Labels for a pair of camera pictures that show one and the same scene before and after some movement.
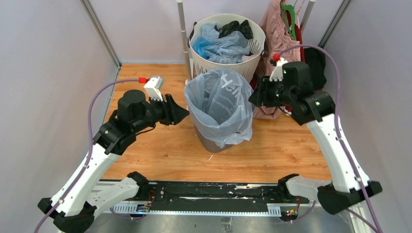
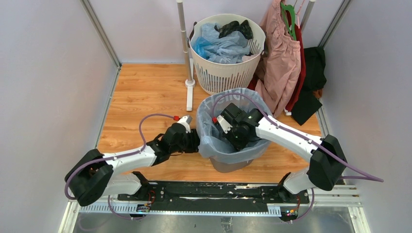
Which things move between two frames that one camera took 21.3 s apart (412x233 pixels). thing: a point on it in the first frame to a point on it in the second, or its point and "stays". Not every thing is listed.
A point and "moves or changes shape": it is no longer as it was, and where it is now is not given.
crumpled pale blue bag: [229, 48] stays
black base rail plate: [214, 196] stays
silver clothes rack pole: [180, 10] stays
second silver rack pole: [306, 16] stays
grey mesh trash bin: [210, 146] to [222, 167]
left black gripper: [178, 112] to [195, 141]
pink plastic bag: [246, 58] stays
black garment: [316, 58] stays
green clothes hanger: [290, 8] stays
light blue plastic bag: [221, 102] moves or changes shape
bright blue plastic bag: [198, 45] stays
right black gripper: [264, 84] to [239, 146]
